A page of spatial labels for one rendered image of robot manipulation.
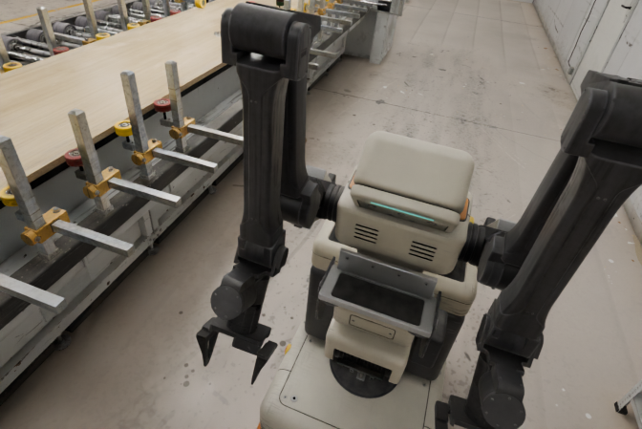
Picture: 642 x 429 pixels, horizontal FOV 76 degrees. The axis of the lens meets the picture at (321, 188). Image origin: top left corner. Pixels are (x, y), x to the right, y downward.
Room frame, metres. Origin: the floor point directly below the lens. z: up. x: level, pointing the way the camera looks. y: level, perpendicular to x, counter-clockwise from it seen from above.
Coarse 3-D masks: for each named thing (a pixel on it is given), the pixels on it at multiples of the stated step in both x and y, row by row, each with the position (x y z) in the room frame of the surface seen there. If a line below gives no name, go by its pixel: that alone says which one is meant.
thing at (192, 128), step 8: (160, 120) 1.69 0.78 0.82; (168, 120) 1.68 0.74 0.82; (192, 128) 1.64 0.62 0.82; (200, 128) 1.64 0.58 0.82; (208, 128) 1.65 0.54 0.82; (208, 136) 1.62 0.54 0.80; (216, 136) 1.61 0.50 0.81; (224, 136) 1.60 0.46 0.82; (232, 136) 1.61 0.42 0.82; (240, 144) 1.58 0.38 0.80
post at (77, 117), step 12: (72, 120) 1.14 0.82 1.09; (84, 120) 1.15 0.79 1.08; (84, 132) 1.14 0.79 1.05; (84, 144) 1.13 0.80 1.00; (84, 156) 1.14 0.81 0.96; (96, 156) 1.16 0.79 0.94; (84, 168) 1.14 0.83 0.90; (96, 168) 1.15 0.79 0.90; (96, 180) 1.14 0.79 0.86; (96, 204) 1.14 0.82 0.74; (108, 204) 1.15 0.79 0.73
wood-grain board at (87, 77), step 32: (224, 0) 3.78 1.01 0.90; (256, 0) 3.91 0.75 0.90; (128, 32) 2.64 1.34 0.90; (160, 32) 2.71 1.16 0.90; (192, 32) 2.78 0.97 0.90; (32, 64) 1.98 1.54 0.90; (64, 64) 2.02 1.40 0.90; (96, 64) 2.07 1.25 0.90; (128, 64) 2.12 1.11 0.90; (160, 64) 2.16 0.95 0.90; (192, 64) 2.21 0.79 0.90; (224, 64) 2.31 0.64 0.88; (0, 96) 1.60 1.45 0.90; (32, 96) 1.64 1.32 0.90; (64, 96) 1.67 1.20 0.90; (96, 96) 1.70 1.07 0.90; (160, 96) 1.77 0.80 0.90; (0, 128) 1.34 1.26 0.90; (32, 128) 1.36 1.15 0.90; (64, 128) 1.39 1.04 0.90; (96, 128) 1.42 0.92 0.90; (32, 160) 1.16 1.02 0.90; (64, 160) 1.21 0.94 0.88
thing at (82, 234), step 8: (16, 216) 0.96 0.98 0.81; (56, 224) 0.93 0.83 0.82; (64, 224) 0.94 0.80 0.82; (72, 224) 0.94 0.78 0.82; (56, 232) 0.93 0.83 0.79; (64, 232) 0.92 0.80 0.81; (72, 232) 0.91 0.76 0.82; (80, 232) 0.91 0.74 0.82; (88, 232) 0.91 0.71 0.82; (96, 232) 0.92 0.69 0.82; (80, 240) 0.90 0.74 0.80; (88, 240) 0.89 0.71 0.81; (96, 240) 0.88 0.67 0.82; (104, 240) 0.89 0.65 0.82; (112, 240) 0.89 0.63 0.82; (104, 248) 0.88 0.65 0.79; (112, 248) 0.87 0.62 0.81; (120, 248) 0.86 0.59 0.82; (128, 248) 0.86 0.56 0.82; (128, 256) 0.85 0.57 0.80
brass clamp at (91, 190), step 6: (114, 168) 1.24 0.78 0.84; (102, 174) 1.19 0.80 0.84; (108, 174) 1.20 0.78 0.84; (114, 174) 1.20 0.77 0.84; (108, 180) 1.17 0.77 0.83; (84, 186) 1.12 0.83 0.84; (90, 186) 1.12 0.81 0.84; (96, 186) 1.12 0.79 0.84; (102, 186) 1.14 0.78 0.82; (108, 186) 1.17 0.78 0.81; (84, 192) 1.11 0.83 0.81; (90, 192) 1.11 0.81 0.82; (96, 192) 1.11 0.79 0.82; (102, 192) 1.14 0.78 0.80; (90, 198) 1.11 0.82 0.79
